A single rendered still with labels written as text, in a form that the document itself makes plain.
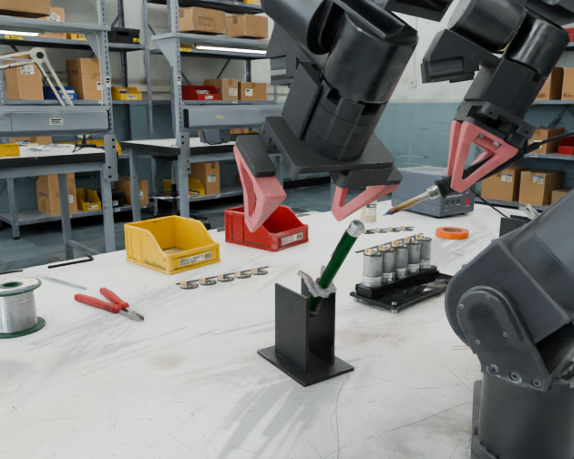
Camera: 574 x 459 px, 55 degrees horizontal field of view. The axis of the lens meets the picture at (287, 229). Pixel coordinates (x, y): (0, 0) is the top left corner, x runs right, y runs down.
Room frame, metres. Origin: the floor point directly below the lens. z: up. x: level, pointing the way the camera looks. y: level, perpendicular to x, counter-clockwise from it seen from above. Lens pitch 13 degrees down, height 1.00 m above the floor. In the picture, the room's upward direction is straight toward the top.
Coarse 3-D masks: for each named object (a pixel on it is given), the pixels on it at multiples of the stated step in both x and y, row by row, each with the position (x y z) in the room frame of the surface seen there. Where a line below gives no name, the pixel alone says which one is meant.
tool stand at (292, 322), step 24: (288, 288) 0.50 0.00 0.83; (312, 288) 0.47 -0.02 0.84; (336, 288) 0.48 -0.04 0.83; (288, 312) 0.49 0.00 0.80; (312, 312) 0.48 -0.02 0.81; (288, 336) 0.49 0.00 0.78; (312, 336) 0.51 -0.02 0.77; (288, 360) 0.49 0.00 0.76; (312, 360) 0.50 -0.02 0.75; (336, 360) 0.50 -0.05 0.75; (312, 384) 0.45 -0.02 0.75
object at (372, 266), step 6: (366, 258) 0.67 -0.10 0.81; (372, 258) 0.66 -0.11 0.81; (378, 258) 0.66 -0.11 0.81; (366, 264) 0.67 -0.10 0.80; (372, 264) 0.66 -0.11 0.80; (378, 264) 0.66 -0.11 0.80; (366, 270) 0.67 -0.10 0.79; (372, 270) 0.66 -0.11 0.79; (378, 270) 0.66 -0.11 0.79; (366, 276) 0.67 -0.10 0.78; (372, 276) 0.66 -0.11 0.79; (378, 276) 0.66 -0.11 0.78; (366, 282) 0.67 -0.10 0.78; (372, 282) 0.66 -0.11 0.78; (378, 282) 0.66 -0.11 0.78
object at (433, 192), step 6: (426, 192) 0.66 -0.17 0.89; (432, 192) 0.66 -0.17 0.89; (438, 192) 0.66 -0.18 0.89; (414, 198) 0.67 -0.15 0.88; (420, 198) 0.66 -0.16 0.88; (426, 198) 0.66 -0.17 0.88; (432, 198) 0.66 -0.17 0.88; (402, 204) 0.66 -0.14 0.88; (408, 204) 0.66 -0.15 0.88; (414, 204) 0.66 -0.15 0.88; (390, 210) 0.66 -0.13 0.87; (396, 210) 0.66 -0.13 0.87
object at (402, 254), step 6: (396, 252) 0.70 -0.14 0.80; (402, 252) 0.70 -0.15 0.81; (396, 258) 0.70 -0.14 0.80; (402, 258) 0.70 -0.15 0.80; (396, 264) 0.70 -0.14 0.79; (402, 264) 0.70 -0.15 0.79; (396, 270) 0.70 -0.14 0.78; (402, 270) 0.70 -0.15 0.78; (396, 276) 0.70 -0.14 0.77; (402, 276) 0.70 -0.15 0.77
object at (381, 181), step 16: (336, 176) 0.46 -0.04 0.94; (352, 176) 0.46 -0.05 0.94; (368, 176) 0.47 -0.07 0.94; (384, 176) 0.48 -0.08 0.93; (400, 176) 0.50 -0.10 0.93; (336, 192) 0.54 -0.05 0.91; (368, 192) 0.50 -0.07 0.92; (384, 192) 0.50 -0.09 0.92; (336, 208) 0.54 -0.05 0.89; (352, 208) 0.52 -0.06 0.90
